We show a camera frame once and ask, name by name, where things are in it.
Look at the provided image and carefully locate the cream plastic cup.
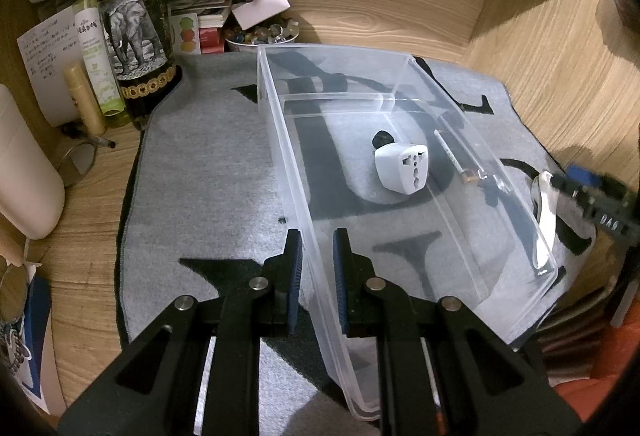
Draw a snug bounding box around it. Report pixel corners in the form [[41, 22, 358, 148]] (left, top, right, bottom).
[[0, 83, 67, 241]]

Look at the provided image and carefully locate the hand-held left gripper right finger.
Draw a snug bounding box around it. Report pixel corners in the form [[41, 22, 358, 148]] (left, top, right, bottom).
[[332, 228, 583, 436]]

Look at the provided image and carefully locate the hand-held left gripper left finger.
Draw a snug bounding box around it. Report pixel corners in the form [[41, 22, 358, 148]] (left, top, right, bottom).
[[57, 228, 303, 436]]

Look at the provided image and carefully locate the green spray bottle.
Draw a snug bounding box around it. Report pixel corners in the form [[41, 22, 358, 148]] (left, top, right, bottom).
[[74, 0, 127, 117]]

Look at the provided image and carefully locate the white card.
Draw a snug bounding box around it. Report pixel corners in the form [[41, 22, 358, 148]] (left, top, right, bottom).
[[232, 0, 292, 31]]

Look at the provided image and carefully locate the blue and white booklet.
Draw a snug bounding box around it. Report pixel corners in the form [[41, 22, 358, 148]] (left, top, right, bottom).
[[0, 261, 56, 412]]

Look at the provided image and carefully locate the grey mat with black letters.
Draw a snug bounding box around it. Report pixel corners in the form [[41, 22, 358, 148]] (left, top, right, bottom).
[[116, 51, 596, 436]]

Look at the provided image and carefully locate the beige tube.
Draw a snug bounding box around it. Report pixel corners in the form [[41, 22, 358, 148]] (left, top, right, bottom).
[[62, 61, 107, 137]]

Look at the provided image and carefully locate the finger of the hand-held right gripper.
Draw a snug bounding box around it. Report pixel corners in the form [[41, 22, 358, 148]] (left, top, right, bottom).
[[550, 164, 636, 212], [575, 202, 640, 242]]

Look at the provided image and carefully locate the black gold-trimmed bottle tag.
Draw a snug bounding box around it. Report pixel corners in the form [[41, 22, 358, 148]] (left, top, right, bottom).
[[136, 0, 175, 67]]

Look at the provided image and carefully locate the red book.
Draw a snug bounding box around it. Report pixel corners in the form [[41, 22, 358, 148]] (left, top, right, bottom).
[[199, 26, 226, 54]]

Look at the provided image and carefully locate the white travel adapter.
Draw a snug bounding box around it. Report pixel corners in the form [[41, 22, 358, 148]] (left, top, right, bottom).
[[374, 143, 431, 197]]

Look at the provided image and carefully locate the clear plastic bin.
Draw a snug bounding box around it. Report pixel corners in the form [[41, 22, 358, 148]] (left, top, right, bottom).
[[256, 43, 560, 421]]

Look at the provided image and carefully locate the card with coloured circles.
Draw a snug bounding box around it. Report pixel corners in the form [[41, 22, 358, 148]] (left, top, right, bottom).
[[170, 13, 202, 55]]

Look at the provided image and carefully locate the white bowl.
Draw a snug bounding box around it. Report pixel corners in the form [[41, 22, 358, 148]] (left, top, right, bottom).
[[223, 28, 301, 53]]

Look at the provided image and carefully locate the white curved plastic piece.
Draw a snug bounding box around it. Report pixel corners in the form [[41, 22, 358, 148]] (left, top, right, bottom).
[[530, 171, 560, 274]]

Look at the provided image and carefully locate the orange garment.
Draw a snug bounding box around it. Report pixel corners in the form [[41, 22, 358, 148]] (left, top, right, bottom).
[[550, 326, 640, 436]]

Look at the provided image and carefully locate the white handwritten note paper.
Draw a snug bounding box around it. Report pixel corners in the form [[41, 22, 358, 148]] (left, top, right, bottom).
[[17, 13, 83, 127]]

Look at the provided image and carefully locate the black pen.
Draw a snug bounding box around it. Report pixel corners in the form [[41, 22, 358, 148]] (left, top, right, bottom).
[[62, 123, 117, 149]]

